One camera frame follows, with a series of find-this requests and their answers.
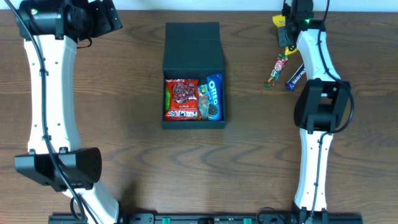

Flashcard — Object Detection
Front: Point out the dark green gift box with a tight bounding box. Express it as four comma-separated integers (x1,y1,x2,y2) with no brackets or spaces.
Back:
161,22,227,129

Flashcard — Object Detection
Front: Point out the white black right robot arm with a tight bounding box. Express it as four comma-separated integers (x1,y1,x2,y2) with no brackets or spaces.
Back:
278,0,354,223

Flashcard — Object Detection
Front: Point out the green Haribo gummy bag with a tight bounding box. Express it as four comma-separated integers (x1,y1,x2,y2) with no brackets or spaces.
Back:
164,83,210,121

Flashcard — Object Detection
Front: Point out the green red candy bar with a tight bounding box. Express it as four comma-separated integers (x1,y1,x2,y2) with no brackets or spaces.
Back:
264,54,289,88

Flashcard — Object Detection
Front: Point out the purple Dairy Milk bar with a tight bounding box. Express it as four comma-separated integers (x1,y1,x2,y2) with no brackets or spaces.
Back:
285,64,306,91

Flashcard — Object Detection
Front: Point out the red Hacks candy bag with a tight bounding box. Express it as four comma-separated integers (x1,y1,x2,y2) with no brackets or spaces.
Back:
164,79,200,121

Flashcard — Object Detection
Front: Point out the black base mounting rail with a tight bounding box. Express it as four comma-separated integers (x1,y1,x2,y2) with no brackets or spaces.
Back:
47,212,363,224

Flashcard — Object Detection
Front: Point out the blue Oreo cookie pack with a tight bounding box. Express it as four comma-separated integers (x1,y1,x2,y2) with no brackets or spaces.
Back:
206,73,222,121

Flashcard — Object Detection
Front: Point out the yellow nut snack bag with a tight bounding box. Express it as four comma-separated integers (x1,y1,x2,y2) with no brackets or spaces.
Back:
272,15,298,55

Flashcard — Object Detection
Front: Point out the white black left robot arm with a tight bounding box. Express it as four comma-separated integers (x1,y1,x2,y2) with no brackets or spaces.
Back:
13,0,122,223

